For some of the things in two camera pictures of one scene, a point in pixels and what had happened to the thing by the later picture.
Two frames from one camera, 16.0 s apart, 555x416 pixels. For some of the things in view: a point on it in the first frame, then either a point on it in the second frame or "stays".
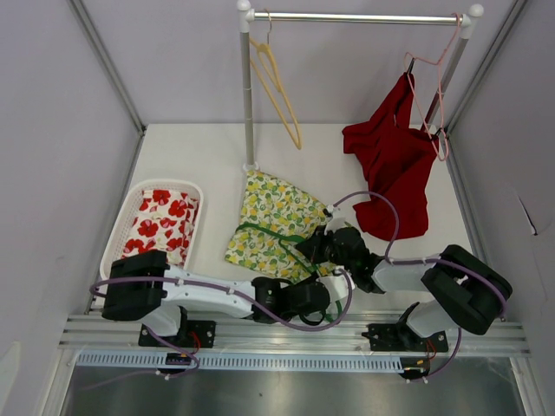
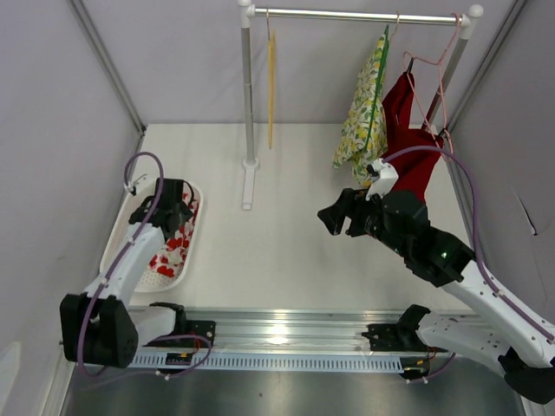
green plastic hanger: (282, 238) to (378, 83)
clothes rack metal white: (247, 16) stays
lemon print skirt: (275, 216) to (363, 139)
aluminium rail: (336, 334) stays
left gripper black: (309, 279) to (185, 211)
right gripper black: (312, 247) to (349, 201)
